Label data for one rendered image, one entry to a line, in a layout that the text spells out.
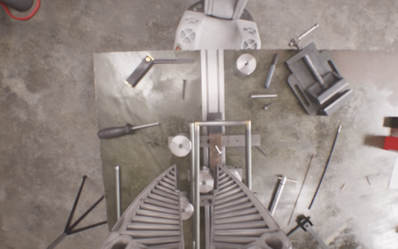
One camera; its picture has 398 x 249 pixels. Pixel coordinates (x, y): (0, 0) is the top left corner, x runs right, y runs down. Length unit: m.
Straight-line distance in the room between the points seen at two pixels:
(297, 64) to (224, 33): 0.71
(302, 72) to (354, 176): 0.38
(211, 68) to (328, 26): 1.58
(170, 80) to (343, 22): 1.78
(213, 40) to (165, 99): 0.75
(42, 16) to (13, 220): 1.92
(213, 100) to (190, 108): 0.08
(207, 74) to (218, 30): 0.75
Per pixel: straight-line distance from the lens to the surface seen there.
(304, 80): 0.54
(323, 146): 0.60
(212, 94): 0.42
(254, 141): 0.44
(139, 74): 0.47
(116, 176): 0.53
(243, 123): 0.28
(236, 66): 0.44
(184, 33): 1.08
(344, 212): 0.74
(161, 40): 1.48
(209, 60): 0.44
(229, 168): 0.41
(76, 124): 1.70
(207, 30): 1.16
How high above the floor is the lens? 1.32
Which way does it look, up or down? 85 degrees down
